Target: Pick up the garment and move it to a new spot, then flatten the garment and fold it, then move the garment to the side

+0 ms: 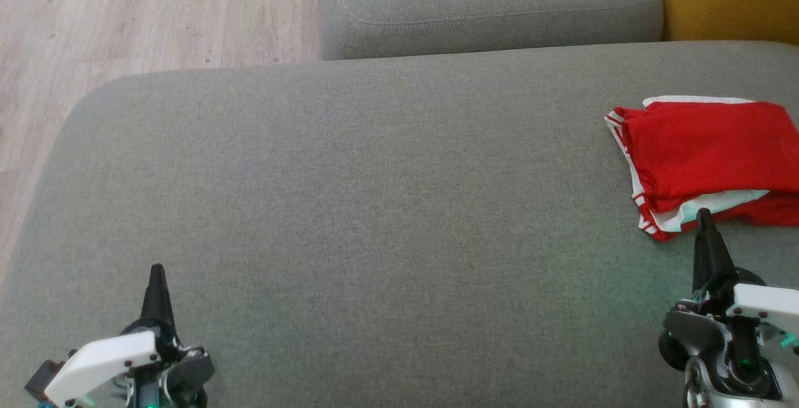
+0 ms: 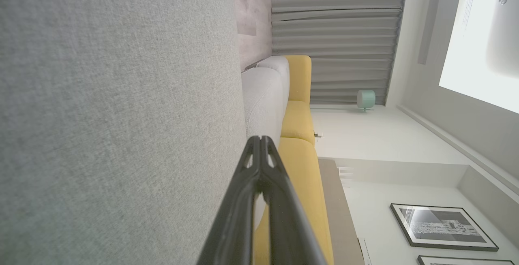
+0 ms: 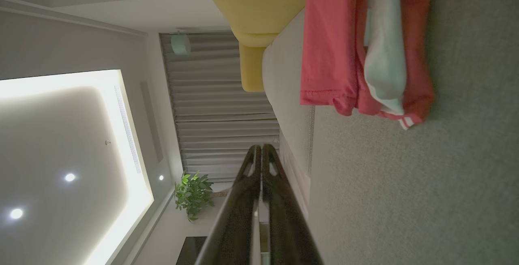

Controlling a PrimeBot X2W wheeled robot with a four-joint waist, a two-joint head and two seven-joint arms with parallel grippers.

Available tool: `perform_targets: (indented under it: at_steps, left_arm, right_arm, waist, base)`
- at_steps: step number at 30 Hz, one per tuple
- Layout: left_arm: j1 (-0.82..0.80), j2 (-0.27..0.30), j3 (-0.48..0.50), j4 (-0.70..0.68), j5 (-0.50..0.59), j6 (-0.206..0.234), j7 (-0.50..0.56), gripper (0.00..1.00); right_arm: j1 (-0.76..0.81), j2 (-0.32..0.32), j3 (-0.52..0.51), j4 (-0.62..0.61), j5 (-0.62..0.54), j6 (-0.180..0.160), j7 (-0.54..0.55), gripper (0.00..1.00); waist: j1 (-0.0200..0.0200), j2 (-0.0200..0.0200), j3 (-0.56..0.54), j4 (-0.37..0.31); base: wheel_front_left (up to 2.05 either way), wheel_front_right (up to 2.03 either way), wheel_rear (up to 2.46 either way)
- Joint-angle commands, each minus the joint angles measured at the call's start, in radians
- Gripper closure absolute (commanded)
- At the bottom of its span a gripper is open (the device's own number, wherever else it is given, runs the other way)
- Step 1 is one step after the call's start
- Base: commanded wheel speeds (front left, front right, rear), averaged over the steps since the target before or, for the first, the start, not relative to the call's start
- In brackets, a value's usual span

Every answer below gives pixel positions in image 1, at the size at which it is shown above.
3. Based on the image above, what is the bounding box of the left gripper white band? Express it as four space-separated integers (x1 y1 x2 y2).
44 263 217 408

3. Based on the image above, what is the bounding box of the red basketball jersey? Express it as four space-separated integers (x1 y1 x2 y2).
604 99 799 242

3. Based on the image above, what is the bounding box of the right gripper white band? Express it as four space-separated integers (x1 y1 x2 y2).
658 207 799 372

